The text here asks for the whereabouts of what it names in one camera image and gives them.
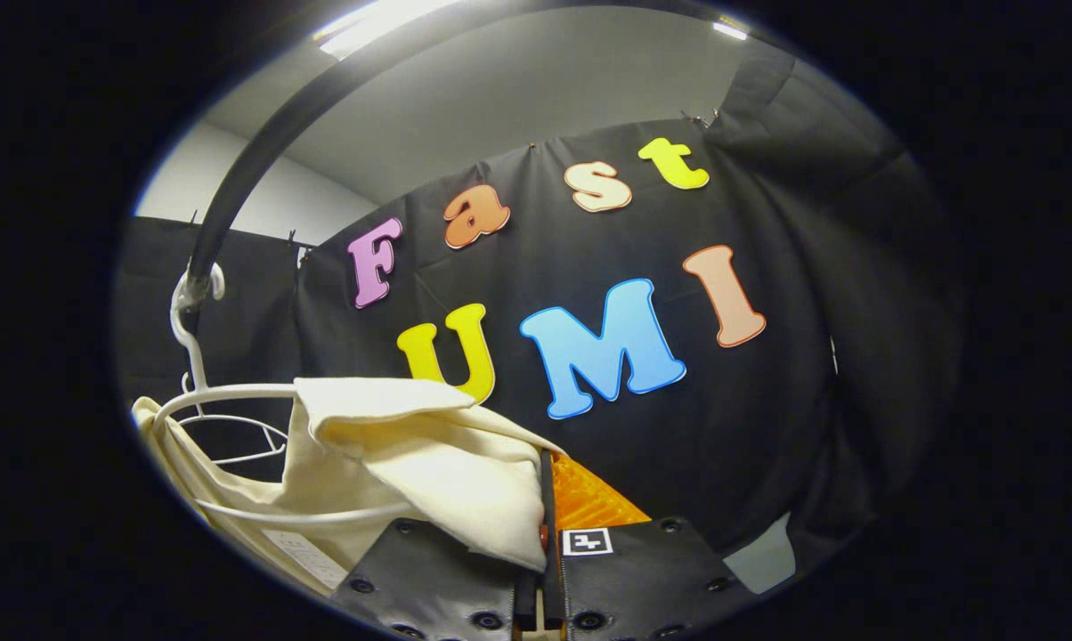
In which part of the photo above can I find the white plastic clothes hanger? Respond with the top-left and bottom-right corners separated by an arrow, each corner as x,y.
149,263 -> 412,526

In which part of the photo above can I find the large ceiling light panel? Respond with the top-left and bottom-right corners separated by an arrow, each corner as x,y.
313,0 -> 466,60

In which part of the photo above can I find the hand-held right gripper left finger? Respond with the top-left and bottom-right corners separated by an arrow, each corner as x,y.
331,518 -> 542,641

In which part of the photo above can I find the black metal clothes rack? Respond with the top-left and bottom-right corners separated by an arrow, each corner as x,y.
184,0 -> 742,336

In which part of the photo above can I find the cream long-sleeved shirt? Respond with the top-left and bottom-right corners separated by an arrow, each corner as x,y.
131,377 -> 569,597

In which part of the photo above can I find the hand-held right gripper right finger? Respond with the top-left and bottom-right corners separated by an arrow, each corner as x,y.
540,450 -> 751,641

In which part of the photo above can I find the black backdrop cloth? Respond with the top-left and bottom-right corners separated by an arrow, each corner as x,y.
113,53 -> 969,572

